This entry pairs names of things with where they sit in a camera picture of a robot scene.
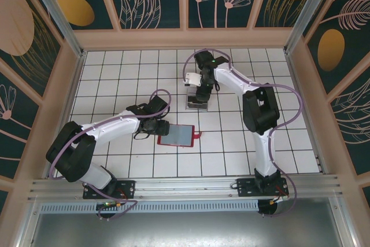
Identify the red card holder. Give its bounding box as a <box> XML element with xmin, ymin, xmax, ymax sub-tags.
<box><xmin>157</xmin><ymin>124</ymin><xmax>204</xmax><ymax>149</ymax></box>

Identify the clear acrylic card tray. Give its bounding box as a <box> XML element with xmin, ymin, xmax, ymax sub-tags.
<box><xmin>184</xmin><ymin>92</ymin><xmax>210</xmax><ymax>112</ymax></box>

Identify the grey metal sheet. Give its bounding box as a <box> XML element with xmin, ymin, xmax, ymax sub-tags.
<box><xmin>16</xmin><ymin>197</ymin><xmax>358</xmax><ymax>247</ymax></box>

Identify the orange oval fern art panel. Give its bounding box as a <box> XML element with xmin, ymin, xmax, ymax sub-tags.
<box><xmin>302</xmin><ymin>0</ymin><xmax>370</xmax><ymax>96</ymax></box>

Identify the single flower art panel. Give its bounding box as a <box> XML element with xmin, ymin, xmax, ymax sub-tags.
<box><xmin>0</xmin><ymin>57</ymin><xmax>42</xmax><ymax>180</ymax></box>

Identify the fern leaves art panel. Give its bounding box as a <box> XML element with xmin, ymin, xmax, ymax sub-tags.
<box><xmin>328</xmin><ymin>75</ymin><xmax>370</xmax><ymax>177</ymax></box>

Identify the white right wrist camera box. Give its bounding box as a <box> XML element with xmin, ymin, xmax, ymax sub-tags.
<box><xmin>184</xmin><ymin>72</ymin><xmax>201</xmax><ymax>86</ymax></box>

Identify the purple cable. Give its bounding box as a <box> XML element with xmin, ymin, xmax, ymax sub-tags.
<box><xmin>182</xmin><ymin>47</ymin><xmax>305</xmax><ymax>219</ymax></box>
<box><xmin>48</xmin><ymin>89</ymin><xmax>172</xmax><ymax>222</ymax></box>

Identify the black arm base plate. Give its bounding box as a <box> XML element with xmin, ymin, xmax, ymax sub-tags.
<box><xmin>83</xmin><ymin>179</ymin><xmax>136</xmax><ymax>201</ymax></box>
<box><xmin>236</xmin><ymin>177</ymin><xmax>290</xmax><ymax>198</ymax></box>

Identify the aluminium mounting rail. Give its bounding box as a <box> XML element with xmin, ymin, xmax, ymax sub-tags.
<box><xmin>27</xmin><ymin>174</ymin><xmax>345</xmax><ymax>202</ymax></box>

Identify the slotted grey cable duct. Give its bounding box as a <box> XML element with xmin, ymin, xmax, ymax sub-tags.
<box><xmin>39</xmin><ymin>200</ymin><xmax>260</xmax><ymax>213</ymax></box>

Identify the small wired connector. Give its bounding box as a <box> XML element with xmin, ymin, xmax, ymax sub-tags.
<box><xmin>103</xmin><ymin>200</ymin><xmax>124</xmax><ymax>211</ymax></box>
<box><xmin>270</xmin><ymin>194</ymin><xmax>290</xmax><ymax>205</ymax></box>

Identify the aluminium floor edge rail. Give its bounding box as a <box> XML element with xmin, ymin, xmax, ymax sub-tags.
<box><xmin>284</xmin><ymin>51</ymin><xmax>327</xmax><ymax>176</ymax></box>
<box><xmin>43</xmin><ymin>51</ymin><xmax>87</xmax><ymax>180</ymax></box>

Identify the aluminium frame post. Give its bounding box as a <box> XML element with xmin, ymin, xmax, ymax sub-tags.
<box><xmin>282</xmin><ymin>0</ymin><xmax>332</xmax><ymax>54</ymax></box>
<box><xmin>23</xmin><ymin>0</ymin><xmax>88</xmax><ymax>58</ymax></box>

